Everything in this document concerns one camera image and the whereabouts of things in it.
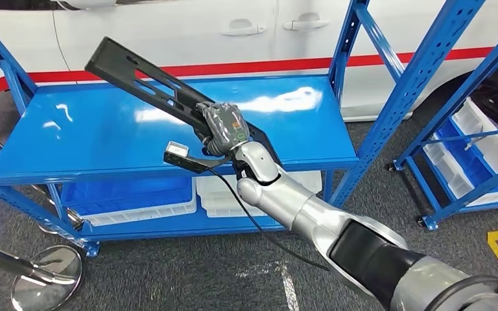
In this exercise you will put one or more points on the white floor tape line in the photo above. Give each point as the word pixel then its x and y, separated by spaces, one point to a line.
pixel 290 287

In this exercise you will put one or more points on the blue metal shelf rack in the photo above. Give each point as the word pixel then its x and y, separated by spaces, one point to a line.
pixel 459 107
pixel 103 129

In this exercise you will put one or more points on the white car with red stripe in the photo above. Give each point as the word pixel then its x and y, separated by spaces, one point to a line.
pixel 167 34

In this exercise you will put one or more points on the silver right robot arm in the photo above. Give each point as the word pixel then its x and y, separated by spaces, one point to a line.
pixel 317 214

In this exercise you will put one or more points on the black plastic bracket part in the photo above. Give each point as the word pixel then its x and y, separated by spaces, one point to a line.
pixel 120 64

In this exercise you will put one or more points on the white plastic bin stack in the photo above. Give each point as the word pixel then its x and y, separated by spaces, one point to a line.
pixel 214 197

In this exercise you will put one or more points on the blue plastic bin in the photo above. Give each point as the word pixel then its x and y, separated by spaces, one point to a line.
pixel 459 146
pixel 124 193

